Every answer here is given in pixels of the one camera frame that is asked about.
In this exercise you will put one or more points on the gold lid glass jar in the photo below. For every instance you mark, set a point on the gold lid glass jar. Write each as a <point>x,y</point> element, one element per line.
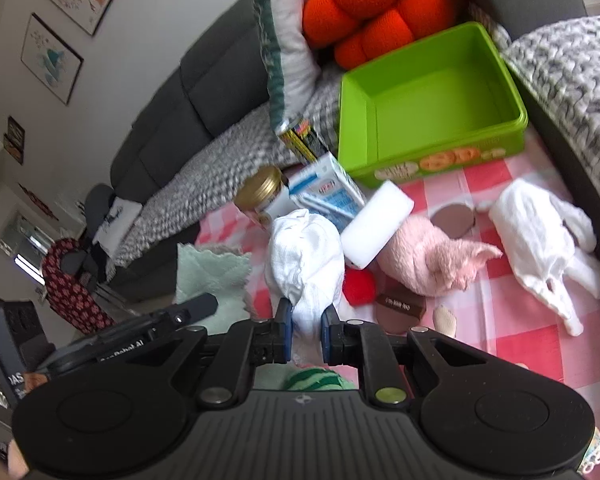
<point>264,197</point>

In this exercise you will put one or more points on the watermelon pattern sock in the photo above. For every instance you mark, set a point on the watermelon pattern sock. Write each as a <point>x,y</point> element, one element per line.
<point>316,379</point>

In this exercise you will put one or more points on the grey knitted blanket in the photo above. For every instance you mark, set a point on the grey knitted blanket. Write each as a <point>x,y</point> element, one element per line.
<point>559,64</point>

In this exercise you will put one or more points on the mint green cloth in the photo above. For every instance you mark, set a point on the mint green cloth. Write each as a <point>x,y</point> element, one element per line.
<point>220,271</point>

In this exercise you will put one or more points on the blue bird picture frame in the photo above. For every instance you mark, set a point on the blue bird picture frame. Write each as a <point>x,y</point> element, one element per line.
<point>50,59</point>

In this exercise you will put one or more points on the green plastic biscuit box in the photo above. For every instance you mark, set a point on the green plastic biscuit box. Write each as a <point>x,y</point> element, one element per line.
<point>441,103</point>

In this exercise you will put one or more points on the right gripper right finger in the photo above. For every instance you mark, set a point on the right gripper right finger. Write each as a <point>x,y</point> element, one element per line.
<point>340,340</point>

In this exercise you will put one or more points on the white cloth glove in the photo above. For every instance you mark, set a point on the white cloth glove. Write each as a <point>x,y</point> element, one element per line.
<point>305,265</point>
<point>546,240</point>

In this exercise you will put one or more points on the brown round coaster with label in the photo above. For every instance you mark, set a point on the brown round coaster with label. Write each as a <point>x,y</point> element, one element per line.
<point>398,309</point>

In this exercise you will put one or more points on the pink fluffy sock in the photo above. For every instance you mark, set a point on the pink fluffy sock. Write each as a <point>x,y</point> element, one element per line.
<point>421,257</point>

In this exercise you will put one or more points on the santa claus plush toy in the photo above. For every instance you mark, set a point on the santa claus plush toy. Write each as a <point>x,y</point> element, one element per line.
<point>359,287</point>

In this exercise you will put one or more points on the black yellow drink can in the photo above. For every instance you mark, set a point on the black yellow drink can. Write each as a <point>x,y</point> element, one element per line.
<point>300,137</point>

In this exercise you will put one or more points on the small rabbit plush doll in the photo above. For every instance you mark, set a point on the small rabbit plush doll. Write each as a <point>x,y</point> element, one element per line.
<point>445,321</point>

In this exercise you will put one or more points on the grey knitted seat cover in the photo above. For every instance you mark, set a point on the grey knitted seat cover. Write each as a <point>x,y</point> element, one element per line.
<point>188,151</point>

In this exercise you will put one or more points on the orange pumpkin cushion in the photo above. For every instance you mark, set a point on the orange pumpkin cushion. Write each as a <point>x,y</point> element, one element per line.
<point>358,31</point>

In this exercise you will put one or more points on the red patterned bag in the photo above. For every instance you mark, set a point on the red patterned bag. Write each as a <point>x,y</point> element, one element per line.
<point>67,296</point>

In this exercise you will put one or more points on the small dark wall sign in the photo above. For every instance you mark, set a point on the small dark wall sign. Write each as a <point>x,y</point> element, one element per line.
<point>14,140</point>

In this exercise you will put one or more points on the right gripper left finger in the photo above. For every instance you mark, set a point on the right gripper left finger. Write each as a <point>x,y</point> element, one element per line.
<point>272,339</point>

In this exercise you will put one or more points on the white blue milk carton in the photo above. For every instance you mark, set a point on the white blue milk carton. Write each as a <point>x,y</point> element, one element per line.
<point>327,184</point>

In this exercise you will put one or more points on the white green throw pillow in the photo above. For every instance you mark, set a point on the white green throw pillow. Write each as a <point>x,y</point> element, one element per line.
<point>286,56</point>

